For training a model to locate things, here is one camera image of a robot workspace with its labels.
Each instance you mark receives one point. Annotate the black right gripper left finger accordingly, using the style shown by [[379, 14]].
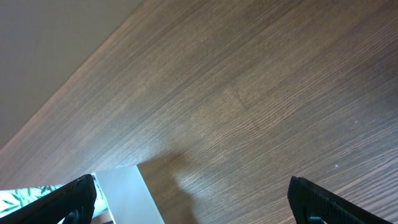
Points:
[[71, 203]]

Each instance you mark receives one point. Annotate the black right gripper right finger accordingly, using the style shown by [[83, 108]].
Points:
[[311, 203]]

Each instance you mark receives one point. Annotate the white open cardboard box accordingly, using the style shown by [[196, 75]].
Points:
[[123, 197]]

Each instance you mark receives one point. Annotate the white tube leaf print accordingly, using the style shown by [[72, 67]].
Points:
[[14, 199]]

